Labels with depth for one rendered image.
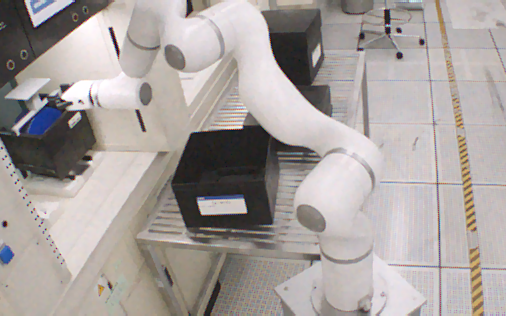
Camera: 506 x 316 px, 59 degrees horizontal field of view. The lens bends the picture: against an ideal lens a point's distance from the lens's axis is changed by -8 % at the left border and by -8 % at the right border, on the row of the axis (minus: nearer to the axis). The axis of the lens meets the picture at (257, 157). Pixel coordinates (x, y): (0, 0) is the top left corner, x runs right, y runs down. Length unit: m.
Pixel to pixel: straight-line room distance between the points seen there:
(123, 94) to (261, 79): 0.50
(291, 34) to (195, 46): 1.16
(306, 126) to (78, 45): 0.90
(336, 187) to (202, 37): 0.36
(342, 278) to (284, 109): 0.41
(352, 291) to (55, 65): 1.17
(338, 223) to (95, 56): 0.99
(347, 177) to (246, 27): 0.35
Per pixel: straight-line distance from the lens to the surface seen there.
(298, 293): 1.25
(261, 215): 1.41
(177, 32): 0.90
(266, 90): 0.91
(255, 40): 0.96
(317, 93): 1.84
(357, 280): 1.11
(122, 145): 1.73
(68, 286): 1.33
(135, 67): 1.18
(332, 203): 0.88
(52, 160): 1.55
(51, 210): 1.56
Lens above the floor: 1.74
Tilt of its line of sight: 35 degrees down
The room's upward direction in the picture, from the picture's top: 11 degrees counter-clockwise
